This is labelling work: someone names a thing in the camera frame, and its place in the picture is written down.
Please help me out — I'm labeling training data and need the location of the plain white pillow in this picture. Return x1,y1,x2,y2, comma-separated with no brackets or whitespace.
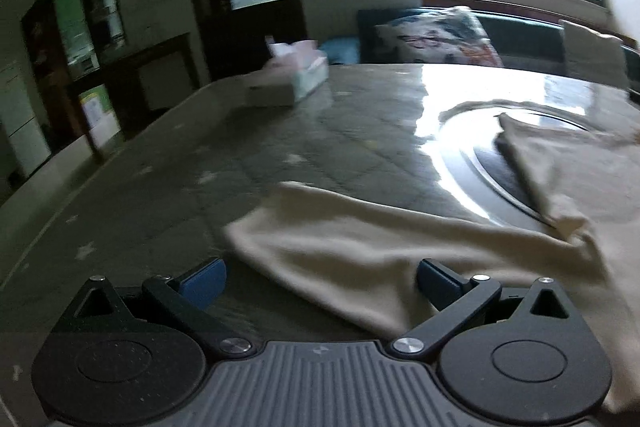
559,19,630,88

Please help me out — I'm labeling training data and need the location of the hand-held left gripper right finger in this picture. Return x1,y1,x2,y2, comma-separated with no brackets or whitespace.
387,258,583,360

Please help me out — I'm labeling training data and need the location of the tissue box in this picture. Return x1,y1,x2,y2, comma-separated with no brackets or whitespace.
247,36,330,108

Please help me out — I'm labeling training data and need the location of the quilted star print tablecloth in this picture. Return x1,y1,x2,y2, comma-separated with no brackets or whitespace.
0,63,640,427

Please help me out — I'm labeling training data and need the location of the round black built-in cooker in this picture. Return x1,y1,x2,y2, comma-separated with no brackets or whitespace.
467,112,640,225

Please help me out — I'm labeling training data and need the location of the cream garment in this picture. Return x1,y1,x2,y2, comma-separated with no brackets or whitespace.
222,112,640,418

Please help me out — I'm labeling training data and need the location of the blue cushion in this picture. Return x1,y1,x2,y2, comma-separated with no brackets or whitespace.
320,36,361,65

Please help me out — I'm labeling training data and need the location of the dark framed interior window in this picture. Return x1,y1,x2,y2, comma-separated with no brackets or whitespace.
20,0,128,82

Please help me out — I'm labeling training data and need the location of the butterfly print pillow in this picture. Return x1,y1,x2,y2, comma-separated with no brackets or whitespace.
374,6,503,68

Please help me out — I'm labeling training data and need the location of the dark wooden cabinet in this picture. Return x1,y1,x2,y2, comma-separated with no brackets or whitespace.
65,32,201,158

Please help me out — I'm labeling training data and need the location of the teal sofa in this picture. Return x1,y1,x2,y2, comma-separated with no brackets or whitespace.
320,7,640,90

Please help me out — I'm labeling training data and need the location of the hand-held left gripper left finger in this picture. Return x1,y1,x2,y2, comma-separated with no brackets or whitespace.
60,257,256,360

